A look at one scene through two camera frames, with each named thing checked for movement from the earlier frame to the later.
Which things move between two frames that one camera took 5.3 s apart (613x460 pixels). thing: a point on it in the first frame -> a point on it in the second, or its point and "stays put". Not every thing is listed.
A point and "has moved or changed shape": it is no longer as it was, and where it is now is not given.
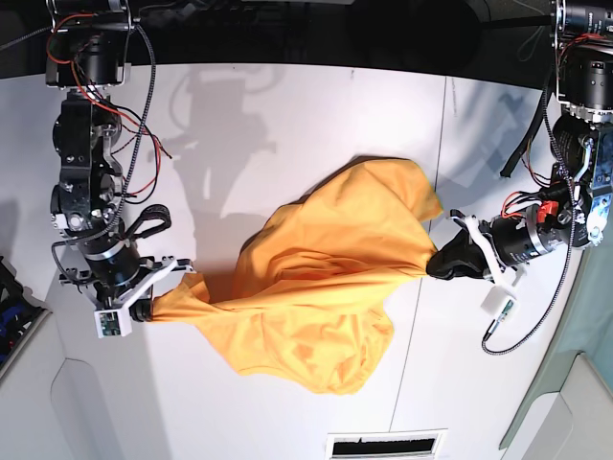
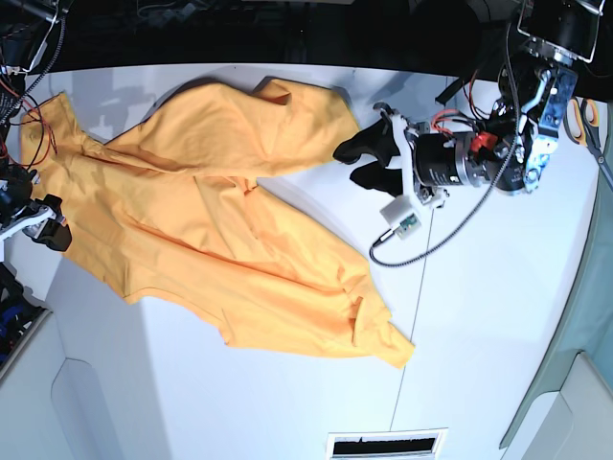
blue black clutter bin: x=21 y=318 stays put
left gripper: x=118 y=274 -> x=15 y=190
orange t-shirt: x=303 y=301 has moved or changed shape
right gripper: x=515 y=239 -> x=440 y=159
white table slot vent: x=386 y=445 stays put
